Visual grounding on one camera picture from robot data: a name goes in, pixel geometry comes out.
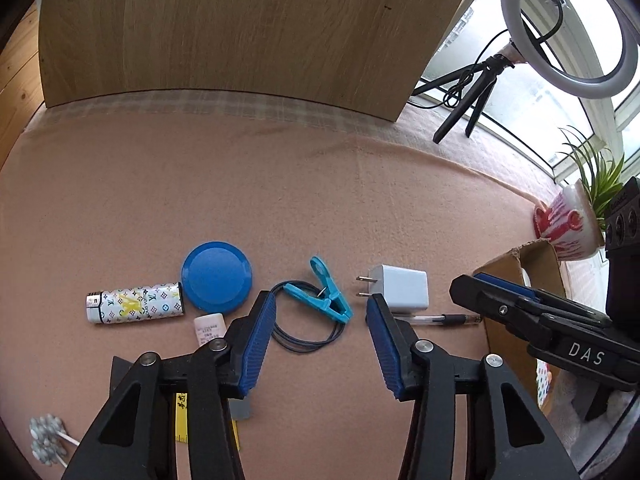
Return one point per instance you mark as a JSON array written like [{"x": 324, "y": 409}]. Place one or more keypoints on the white wall charger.
[{"x": 405, "y": 287}]

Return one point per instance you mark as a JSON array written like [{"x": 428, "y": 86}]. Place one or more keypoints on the large light wood board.
[{"x": 240, "y": 25}]

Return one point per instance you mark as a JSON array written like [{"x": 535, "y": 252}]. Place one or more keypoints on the patterned tissue pack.
[{"x": 544, "y": 385}]

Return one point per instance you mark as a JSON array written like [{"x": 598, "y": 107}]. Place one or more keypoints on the pine plank panel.
[{"x": 20, "y": 75}]

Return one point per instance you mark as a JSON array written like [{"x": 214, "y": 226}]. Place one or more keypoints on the white massager with grey balls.
[{"x": 45, "y": 440}]

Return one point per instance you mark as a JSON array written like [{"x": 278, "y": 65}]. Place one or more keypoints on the small white bottle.
[{"x": 210, "y": 327}]

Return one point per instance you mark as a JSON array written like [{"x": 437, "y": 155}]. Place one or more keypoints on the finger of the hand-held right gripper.
[
  {"x": 510, "y": 285},
  {"x": 490, "y": 305}
]

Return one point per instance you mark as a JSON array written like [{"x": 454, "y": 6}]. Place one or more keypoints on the green spider plant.
[{"x": 602, "y": 180}]

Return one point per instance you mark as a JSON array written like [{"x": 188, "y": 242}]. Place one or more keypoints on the yellow black card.
[{"x": 181, "y": 420}]

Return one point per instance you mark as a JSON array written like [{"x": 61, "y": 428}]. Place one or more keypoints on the white patterned lighter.
[{"x": 135, "y": 302}]

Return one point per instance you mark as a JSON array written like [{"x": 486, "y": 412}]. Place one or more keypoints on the clear pen with black cap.
[{"x": 450, "y": 320}]

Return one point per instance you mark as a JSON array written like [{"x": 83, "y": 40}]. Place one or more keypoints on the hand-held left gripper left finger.
[{"x": 257, "y": 340}]

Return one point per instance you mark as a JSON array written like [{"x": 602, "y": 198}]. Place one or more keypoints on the pink table cloth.
[{"x": 250, "y": 185}]

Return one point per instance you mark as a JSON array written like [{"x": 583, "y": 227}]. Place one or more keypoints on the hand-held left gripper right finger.
[{"x": 385, "y": 350}]

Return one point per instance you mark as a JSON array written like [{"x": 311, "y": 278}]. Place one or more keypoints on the black tripod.
[{"x": 477, "y": 90}]

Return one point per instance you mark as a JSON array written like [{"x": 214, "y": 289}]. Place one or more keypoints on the cardboard box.
[{"x": 542, "y": 265}]

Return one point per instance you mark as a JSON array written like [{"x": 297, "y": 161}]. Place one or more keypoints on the round blue lid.
[{"x": 217, "y": 277}]

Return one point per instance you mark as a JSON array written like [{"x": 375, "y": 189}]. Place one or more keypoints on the white red flower pot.
[{"x": 565, "y": 225}]

